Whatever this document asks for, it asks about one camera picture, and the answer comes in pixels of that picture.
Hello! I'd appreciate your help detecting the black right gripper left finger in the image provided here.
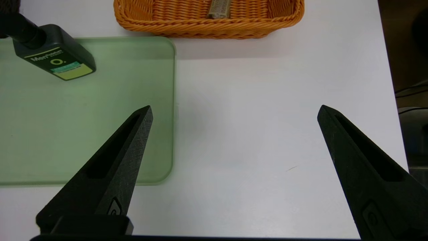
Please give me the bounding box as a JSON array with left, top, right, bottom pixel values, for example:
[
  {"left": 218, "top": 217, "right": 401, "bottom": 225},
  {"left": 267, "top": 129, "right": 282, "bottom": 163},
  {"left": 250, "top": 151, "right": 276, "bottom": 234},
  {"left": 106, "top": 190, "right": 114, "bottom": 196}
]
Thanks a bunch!
[{"left": 36, "top": 105, "right": 153, "bottom": 235}]

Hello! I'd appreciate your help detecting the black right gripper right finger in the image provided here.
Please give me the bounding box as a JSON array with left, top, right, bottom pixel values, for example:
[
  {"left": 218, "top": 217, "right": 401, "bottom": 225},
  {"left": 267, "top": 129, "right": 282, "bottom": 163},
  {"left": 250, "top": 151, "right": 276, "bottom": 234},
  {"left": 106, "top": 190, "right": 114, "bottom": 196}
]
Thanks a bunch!
[{"left": 317, "top": 105, "right": 428, "bottom": 240}]

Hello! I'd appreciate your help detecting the dark green black-capped bottle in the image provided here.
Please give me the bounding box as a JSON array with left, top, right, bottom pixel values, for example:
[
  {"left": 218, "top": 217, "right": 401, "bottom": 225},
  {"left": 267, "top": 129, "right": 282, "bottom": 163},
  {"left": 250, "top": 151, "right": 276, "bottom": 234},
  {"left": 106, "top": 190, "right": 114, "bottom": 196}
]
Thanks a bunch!
[{"left": 0, "top": 13, "right": 97, "bottom": 81}]

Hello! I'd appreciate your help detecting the clear brown snack bar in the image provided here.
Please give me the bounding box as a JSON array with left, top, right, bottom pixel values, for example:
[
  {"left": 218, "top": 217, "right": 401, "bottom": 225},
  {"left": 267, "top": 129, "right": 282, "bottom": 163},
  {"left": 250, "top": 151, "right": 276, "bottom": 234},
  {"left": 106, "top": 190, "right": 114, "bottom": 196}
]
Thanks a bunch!
[{"left": 207, "top": 0, "right": 232, "bottom": 19}]

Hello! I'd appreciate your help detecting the orange wicker basket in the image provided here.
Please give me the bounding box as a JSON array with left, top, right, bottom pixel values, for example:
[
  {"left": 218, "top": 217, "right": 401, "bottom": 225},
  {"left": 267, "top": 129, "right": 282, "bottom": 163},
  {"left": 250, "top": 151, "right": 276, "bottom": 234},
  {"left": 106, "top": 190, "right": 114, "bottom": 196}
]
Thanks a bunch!
[{"left": 114, "top": 0, "right": 305, "bottom": 39}]

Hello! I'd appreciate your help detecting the light green plastic tray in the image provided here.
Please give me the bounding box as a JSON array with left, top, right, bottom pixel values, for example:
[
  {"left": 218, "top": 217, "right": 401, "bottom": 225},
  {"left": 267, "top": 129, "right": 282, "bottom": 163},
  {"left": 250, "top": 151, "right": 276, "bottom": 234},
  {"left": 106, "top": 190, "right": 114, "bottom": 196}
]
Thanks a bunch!
[{"left": 0, "top": 36, "right": 176, "bottom": 185}]

